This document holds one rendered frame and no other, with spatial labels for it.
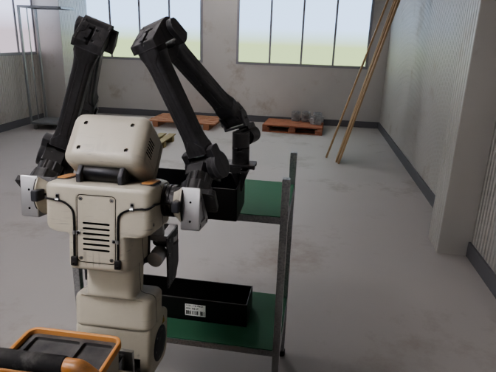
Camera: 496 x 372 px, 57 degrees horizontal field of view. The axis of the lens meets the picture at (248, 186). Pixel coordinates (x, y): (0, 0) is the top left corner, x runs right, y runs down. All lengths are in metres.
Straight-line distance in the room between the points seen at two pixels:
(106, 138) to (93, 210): 0.18
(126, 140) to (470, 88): 2.89
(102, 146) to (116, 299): 0.42
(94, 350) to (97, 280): 0.23
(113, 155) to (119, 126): 0.08
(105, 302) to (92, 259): 0.18
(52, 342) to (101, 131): 0.52
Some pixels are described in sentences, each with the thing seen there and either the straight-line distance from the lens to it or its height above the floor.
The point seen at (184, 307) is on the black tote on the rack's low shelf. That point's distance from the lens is 2.17.
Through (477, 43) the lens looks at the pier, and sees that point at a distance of 3.66.
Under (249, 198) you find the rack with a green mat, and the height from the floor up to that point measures 0.95.
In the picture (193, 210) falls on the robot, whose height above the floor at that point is 1.17.
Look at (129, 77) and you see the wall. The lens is 9.73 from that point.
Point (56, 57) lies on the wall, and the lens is 9.16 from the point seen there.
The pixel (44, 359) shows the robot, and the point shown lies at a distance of 1.00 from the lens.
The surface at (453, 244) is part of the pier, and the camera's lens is 3.99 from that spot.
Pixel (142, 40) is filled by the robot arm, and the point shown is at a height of 1.57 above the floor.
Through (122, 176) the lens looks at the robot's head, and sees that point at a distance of 1.16.
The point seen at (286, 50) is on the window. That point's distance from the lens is 8.98.
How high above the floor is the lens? 1.59
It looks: 18 degrees down
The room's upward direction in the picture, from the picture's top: 2 degrees clockwise
